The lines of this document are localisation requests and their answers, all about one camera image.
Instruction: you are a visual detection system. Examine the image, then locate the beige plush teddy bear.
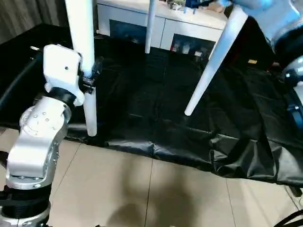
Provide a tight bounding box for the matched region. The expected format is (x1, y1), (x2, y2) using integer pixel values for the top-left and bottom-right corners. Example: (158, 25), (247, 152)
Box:
(205, 2), (226, 13)

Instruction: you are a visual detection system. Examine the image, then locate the black mat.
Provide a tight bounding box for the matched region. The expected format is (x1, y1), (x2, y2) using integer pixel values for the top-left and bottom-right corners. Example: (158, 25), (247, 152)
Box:
(0, 23), (303, 188)

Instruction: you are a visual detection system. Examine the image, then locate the grey curtain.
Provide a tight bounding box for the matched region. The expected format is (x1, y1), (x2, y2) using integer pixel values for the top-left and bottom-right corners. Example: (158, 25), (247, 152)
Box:
(0, 0), (70, 45)

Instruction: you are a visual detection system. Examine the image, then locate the white plastic table leg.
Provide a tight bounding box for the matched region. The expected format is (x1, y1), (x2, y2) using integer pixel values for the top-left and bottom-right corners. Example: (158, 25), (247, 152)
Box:
(64, 0), (98, 137)
(184, 4), (250, 117)
(144, 0), (157, 54)

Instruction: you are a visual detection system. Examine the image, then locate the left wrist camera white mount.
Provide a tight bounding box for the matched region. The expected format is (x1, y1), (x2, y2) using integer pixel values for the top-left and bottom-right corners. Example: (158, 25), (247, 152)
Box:
(43, 44), (85, 106)

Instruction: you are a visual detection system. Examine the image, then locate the black box with yellow label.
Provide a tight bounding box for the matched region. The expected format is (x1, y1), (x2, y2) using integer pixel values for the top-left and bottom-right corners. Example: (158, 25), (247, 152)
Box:
(222, 11), (287, 74)

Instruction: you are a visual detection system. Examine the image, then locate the white cabinet with glass doors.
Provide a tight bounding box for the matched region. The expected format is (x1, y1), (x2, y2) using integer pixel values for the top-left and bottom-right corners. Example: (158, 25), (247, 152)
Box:
(96, 0), (228, 59)

